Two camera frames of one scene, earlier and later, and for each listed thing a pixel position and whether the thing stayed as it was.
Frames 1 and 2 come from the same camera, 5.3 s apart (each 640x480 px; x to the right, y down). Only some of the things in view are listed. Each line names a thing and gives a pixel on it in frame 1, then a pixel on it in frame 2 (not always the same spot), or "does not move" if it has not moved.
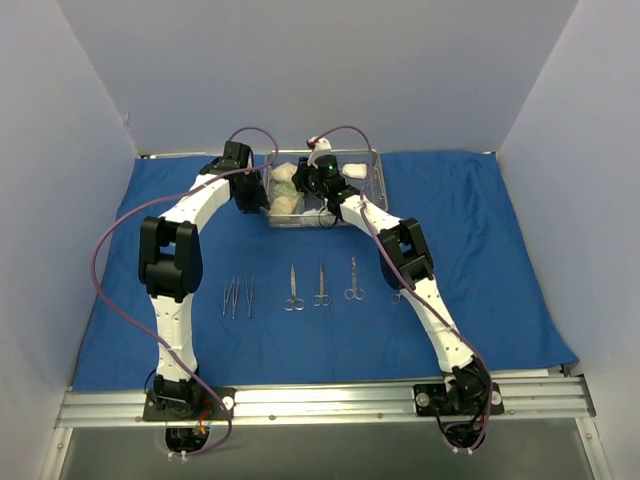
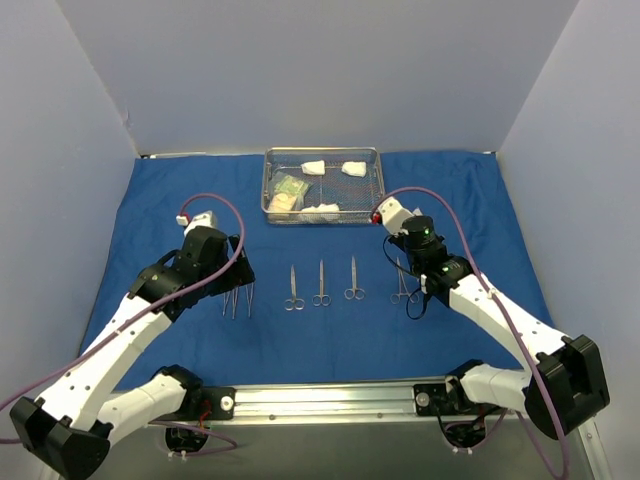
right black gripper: (305, 176) -> (400, 245)
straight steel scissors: (321, 298) does not move
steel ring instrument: (293, 302) does not move
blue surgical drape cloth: (306, 307) does not move
